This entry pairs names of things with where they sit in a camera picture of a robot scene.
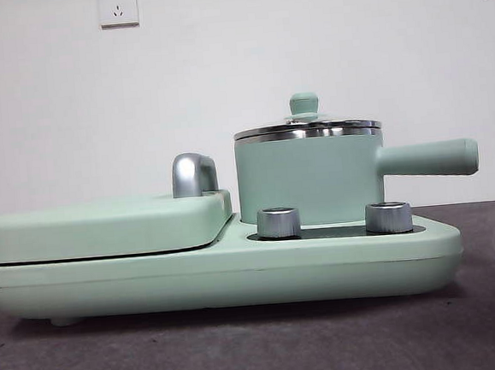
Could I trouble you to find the mint green griddle cover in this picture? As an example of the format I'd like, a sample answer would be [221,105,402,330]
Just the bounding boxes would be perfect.
[0,187,236,266]

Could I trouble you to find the glass lid with green knob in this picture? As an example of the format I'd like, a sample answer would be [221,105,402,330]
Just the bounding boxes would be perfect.
[230,86,383,140]

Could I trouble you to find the mint green pot with handle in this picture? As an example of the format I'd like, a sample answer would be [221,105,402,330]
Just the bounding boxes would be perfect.
[232,115,484,233]

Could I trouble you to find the silver control knob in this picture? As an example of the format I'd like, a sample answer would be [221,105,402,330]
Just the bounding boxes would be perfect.
[363,200,414,235]
[255,205,303,240]

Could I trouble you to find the mint green breakfast machine base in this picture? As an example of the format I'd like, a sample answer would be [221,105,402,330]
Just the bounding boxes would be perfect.
[0,200,468,332]

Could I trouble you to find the white wall socket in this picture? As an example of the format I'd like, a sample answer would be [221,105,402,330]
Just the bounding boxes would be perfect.
[96,0,139,30]

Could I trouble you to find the chrome griddle cover handle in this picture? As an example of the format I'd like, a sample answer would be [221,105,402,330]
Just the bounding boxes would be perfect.
[169,150,220,199]

